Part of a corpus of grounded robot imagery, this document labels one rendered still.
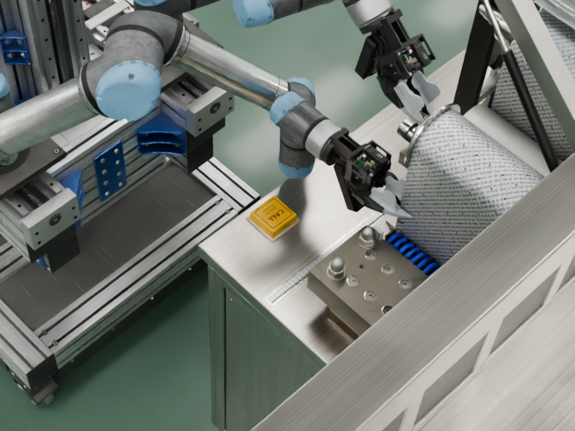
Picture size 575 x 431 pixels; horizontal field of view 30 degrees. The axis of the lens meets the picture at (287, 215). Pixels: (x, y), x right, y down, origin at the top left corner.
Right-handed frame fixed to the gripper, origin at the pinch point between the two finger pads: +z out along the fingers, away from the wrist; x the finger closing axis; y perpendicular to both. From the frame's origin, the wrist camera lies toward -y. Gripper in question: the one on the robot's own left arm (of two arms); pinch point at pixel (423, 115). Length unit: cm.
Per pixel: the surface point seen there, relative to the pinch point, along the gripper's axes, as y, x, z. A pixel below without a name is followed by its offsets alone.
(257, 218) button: -39.1, -21.1, 5.4
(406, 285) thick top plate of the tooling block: -8.9, -15.8, 26.6
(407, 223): -10.2, -8.0, 17.6
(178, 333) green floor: -131, -19, 39
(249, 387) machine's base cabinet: -65, -33, 42
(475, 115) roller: 1.4, 9.6, 5.6
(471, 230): 7.3, -8.0, 20.5
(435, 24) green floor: -154, 135, 11
